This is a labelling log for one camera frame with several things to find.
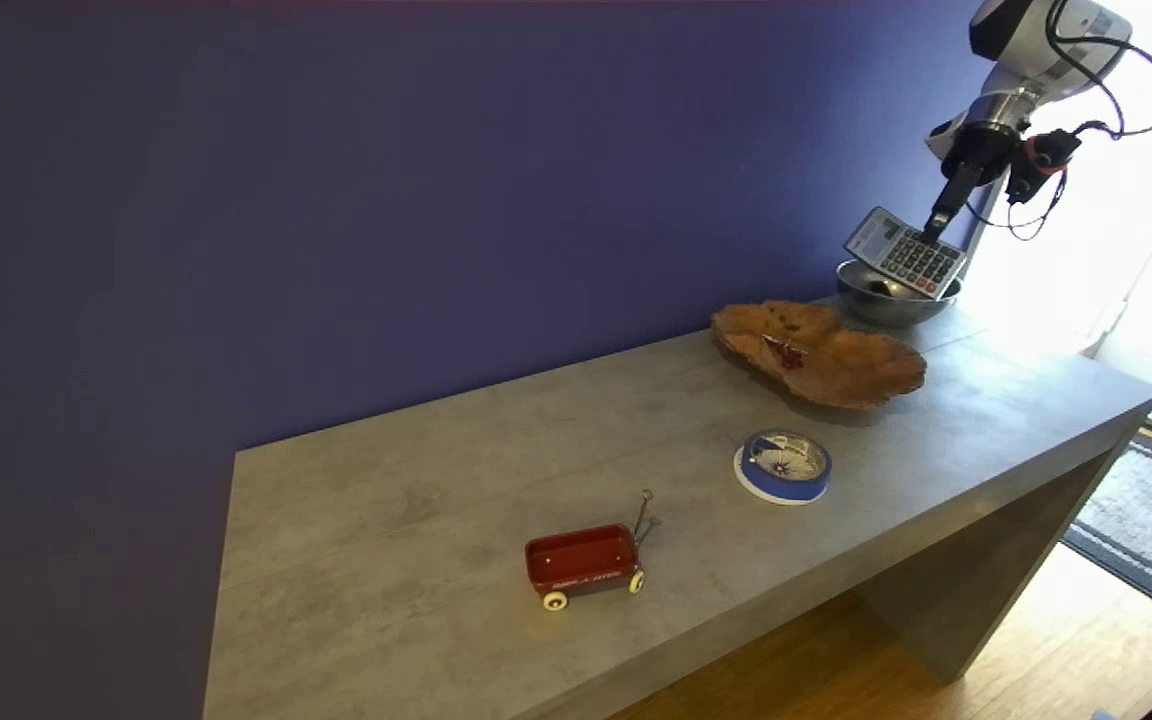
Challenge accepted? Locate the red toy wagon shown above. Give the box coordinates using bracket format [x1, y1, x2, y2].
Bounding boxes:
[523, 488, 661, 613]

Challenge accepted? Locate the brown wooden bowl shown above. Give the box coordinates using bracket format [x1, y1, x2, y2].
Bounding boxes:
[710, 299, 929, 412]

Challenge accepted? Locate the silver metal bowl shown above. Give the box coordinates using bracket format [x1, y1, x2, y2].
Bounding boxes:
[835, 258, 965, 330]

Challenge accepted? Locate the grey calculator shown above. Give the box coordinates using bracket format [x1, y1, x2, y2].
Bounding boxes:
[843, 206, 968, 300]

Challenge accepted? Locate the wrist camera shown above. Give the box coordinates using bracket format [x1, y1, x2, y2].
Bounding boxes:
[1004, 127, 1083, 206]

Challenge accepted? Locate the blue roll of tape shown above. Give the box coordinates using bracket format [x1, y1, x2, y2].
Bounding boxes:
[733, 429, 834, 507]

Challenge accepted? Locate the grey floor mat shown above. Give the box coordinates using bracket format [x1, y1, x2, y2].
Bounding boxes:
[1063, 438, 1152, 635]

